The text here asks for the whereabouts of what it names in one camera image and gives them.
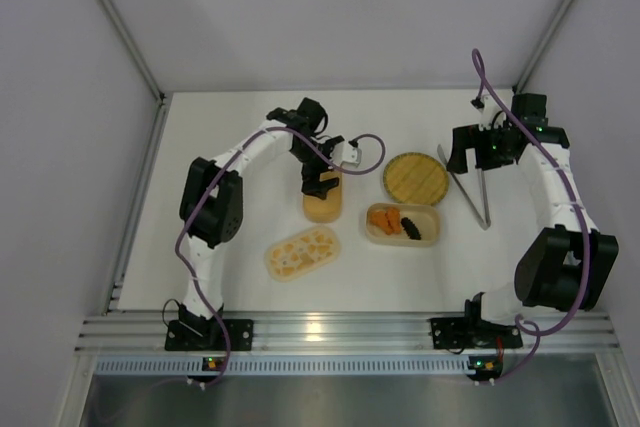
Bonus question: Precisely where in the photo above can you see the orange lunch box lid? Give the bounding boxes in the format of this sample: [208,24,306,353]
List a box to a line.
[302,171,343,211]

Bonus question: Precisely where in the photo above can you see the orange lunch box container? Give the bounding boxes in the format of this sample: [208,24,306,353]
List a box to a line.
[303,209,342,224]

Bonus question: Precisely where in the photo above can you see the orange fried chicken piece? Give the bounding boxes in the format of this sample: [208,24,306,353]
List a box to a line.
[368,210,389,230]

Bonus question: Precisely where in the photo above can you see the metal food tongs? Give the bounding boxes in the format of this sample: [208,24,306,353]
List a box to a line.
[436,143,493,231]

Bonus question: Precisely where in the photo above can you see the patterned beige lunch box lid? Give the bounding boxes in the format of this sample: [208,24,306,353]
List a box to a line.
[264,225,341,282]

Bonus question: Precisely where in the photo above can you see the beige lunch box container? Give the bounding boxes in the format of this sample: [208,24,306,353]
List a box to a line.
[365,203,441,247]

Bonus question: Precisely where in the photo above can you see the black sea cucumber food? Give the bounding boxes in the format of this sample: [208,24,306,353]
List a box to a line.
[400,217,422,241]

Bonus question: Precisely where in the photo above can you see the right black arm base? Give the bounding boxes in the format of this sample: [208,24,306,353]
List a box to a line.
[429,317,523,351]

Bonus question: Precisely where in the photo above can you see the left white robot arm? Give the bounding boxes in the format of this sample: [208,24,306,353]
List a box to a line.
[168,98,359,341]

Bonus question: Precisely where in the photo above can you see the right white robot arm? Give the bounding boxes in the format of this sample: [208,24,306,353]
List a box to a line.
[444,94,619,323]

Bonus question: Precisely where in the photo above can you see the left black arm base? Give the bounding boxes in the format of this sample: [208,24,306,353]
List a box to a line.
[164,318,254,352]

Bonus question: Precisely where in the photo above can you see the round woven bamboo tray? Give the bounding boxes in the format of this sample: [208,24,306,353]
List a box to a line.
[382,152,449,206]

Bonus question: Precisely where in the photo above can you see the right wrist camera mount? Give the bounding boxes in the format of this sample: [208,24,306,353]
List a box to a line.
[471,95,503,130]

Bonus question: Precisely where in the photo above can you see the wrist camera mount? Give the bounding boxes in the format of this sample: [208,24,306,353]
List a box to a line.
[334,142,362,169]
[471,95,503,130]

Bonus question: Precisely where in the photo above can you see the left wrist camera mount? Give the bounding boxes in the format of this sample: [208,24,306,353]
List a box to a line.
[334,142,362,169]

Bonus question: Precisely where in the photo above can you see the left aluminium frame post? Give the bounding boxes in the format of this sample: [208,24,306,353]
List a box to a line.
[67,0,169,103]

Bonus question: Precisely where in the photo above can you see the aluminium frame post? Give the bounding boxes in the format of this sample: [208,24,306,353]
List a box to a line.
[511,0,578,94]
[67,0,169,103]

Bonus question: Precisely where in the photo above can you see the right aluminium frame post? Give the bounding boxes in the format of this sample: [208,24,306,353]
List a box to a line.
[511,0,578,94]

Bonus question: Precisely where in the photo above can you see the aluminium front rail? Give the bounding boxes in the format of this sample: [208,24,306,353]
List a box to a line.
[75,311,620,355]

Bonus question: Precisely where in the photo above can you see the slotted grey cable duct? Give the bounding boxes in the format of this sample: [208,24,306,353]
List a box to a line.
[94,355,498,377]

